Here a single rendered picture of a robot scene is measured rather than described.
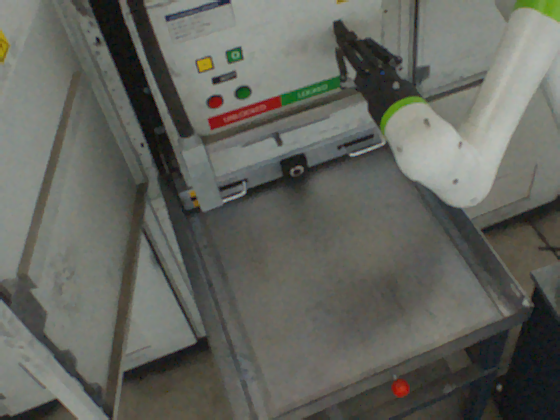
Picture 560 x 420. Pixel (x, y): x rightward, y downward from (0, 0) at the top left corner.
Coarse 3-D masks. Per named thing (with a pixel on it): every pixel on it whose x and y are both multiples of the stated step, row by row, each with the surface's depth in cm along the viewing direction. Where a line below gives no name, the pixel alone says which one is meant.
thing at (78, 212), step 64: (0, 0) 92; (64, 0) 116; (0, 64) 90; (64, 64) 120; (0, 128) 94; (64, 128) 113; (0, 192) 92; (64, 192) 114; (128, 192) 150; (0, 256) 90; (64, 256) 111; (128, 256) 143; (0, 320) 84; (64, 320) 108; (128, 320) 132; (64, 384) 99
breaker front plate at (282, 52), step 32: (192, 0) 113; (256, 0) 118; (288, 0) 120; (320, 0) 123; (352, 0) 126; (160, 32) 115; (224, 32) 120; (256, 32) 123; (288, 32) 125; (320, 32) 128; (192, 64) 122; (224, 64) 125; (256, 64) 128; (288, 64) 131; (320, 64) 134; (160, 96) 124; (192, 96) 127; (224, 96) 130; (256, 96) 134; (320, 96) 141; (224, 128) 136; (288, 128) 144; (320, 128) 148; (352, 128) 152; (224, 160) 143; (256, 160) 147
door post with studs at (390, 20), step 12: (384, 0) 147; (396, 0) 148; (384, 12) 150; (396, 12) 151; (384, 24) 152; (396, 24) 154; (384, 36) 155; (396, 36) 156; (384, 48) 157; (396, 48) 159
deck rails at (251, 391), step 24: (168, 168) 155; (432, 192) 148; (192, 216) 148; (456, 216) 141; (192, 240) 141; (456, 240) 139; (480, 240) 133; (216, 264) 139; (480, 264) 135; (216, 288) 135; (504, 288) 130; (216, 312) 128; (504, 312) 127; (240, 336) 128; (240, 360) 124; (240, 384) 114; (264, 408) 118
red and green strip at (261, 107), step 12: (312, 84) 137; (324, 84) 139; (336, 84) 140; (276, 96) 136; (288, 96) 137; (300, 96) 138; (312, 96) 140; (240, 108) 134; (252, 108) 135; (264, 108) 137; (276, 108) 138; (216, 120) 134; (228, 120) 135; (240, 120) 136
